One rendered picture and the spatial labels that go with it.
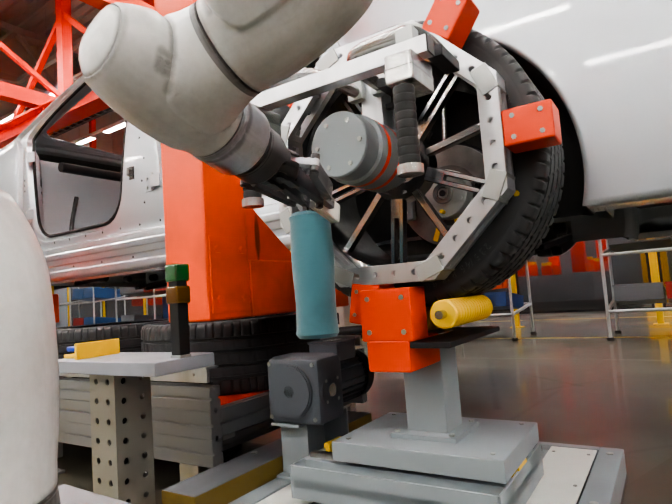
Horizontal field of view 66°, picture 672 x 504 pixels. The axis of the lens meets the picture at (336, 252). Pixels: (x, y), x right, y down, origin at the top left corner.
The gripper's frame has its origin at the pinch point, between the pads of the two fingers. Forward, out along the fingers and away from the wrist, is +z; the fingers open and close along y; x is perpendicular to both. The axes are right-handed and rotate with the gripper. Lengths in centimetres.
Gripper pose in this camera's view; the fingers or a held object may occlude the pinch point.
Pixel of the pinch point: (325, 206)
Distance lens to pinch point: 80.4
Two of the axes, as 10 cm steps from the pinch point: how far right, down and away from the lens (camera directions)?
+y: -8.8, 1.0, 4.7
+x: -0.5, 9.5, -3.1
